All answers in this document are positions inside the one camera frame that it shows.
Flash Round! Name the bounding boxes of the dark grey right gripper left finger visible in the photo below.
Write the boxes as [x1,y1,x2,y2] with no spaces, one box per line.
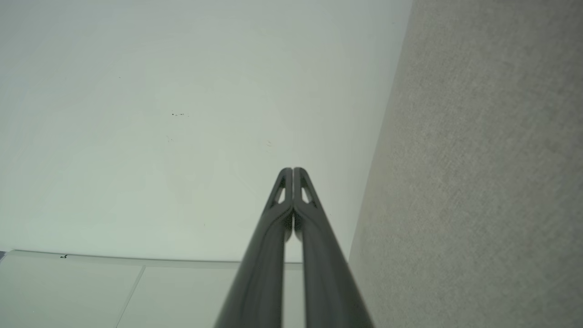
[214,167,294,328]

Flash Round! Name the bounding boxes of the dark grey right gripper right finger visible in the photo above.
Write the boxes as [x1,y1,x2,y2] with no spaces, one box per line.
[294,167,375,328]

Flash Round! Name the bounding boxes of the grey fabric sofa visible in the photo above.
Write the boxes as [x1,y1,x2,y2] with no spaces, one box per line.
[348,0,583,328]

